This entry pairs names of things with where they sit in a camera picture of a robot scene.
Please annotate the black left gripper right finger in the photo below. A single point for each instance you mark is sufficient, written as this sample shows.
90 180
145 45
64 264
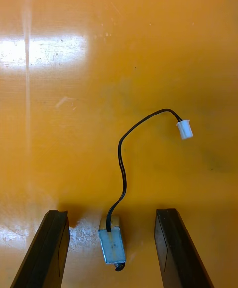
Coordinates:
178 250

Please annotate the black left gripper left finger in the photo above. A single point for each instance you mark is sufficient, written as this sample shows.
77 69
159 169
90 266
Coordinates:
44 250

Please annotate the yellow-orange plastic bin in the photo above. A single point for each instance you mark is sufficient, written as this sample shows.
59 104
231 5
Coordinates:
119 57

